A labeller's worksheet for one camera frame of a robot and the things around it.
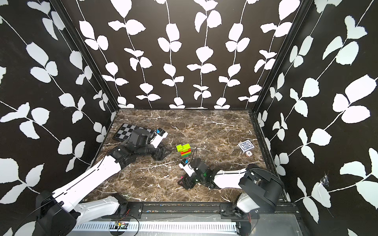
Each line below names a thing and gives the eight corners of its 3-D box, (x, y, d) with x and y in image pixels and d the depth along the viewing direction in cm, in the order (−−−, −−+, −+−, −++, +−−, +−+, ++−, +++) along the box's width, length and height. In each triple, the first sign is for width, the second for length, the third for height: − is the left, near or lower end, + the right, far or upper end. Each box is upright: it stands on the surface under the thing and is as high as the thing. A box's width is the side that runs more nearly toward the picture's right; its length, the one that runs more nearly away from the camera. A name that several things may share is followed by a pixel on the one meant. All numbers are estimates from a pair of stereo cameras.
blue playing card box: (242, 152, 99) (243, 150, 97) (237, 145, 102) (238, 143, 100) (253, 148, 101) (254, 146, 99) (248, 141, 104) (249, 139, 103)
